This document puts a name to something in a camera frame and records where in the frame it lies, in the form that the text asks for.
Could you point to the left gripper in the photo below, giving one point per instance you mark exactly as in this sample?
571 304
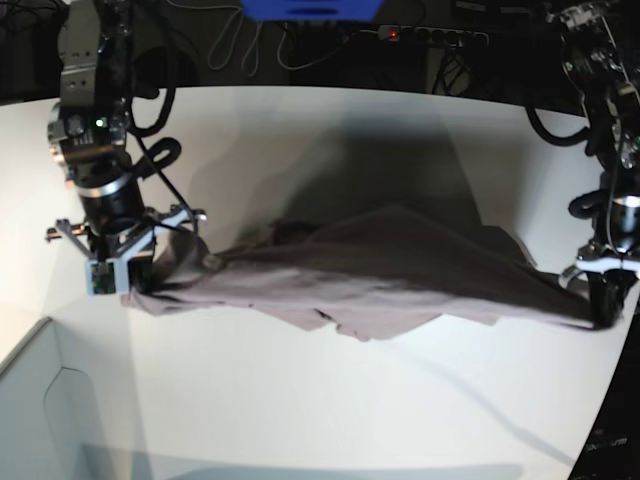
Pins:
607 290

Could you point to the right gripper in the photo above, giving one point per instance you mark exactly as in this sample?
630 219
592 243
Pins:
113 233

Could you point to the mauve t-shirt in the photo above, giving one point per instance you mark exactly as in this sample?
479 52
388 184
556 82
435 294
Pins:
373 277

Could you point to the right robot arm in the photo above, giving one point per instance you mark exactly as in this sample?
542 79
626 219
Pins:
127 204

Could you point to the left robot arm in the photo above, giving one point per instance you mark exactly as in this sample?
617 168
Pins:
600 58

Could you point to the blue box overhead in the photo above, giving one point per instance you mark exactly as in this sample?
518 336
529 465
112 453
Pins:
311 10

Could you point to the black power strip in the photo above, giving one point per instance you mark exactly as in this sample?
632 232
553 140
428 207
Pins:
433 37

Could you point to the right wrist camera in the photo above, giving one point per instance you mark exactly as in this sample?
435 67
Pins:
107 278

